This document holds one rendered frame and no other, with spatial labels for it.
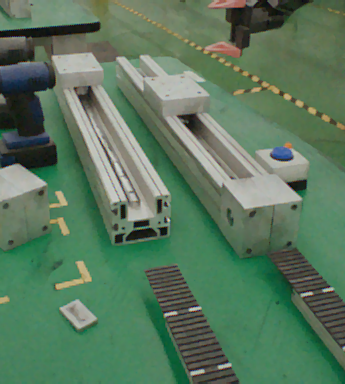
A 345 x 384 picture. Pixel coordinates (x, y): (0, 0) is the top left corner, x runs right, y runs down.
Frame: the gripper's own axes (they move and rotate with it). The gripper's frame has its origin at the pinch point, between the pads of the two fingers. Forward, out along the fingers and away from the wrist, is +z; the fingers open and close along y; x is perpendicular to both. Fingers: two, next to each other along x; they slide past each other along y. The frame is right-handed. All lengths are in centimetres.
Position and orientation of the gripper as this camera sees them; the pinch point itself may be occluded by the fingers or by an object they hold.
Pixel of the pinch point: (210, 28)
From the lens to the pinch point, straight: 127.3
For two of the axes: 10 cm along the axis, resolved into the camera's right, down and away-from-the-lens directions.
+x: 5.0, 4.4, -7.5
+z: -8.7, 2.3, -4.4
